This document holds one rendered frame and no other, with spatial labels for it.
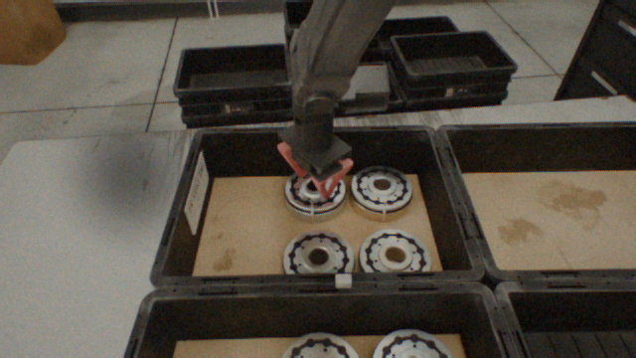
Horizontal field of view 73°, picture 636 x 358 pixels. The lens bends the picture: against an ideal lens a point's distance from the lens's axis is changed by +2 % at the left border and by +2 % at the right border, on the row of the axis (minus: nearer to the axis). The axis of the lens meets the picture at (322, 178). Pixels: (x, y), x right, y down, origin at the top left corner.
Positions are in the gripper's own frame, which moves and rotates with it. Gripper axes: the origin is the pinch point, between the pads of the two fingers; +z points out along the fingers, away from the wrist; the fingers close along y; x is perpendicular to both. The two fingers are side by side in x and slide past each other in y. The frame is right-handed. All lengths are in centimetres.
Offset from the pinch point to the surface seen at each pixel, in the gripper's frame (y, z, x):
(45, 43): 269, 84, 5
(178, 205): 4.1, -6.1, 20.7
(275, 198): 4.6, 4.1, 5.1
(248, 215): 4.3, 4.0, 10.7
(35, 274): 27, 17, 43
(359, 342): -23.0, 3.6, 11.3
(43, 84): 233, 90, 19
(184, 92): 82, 30, -10
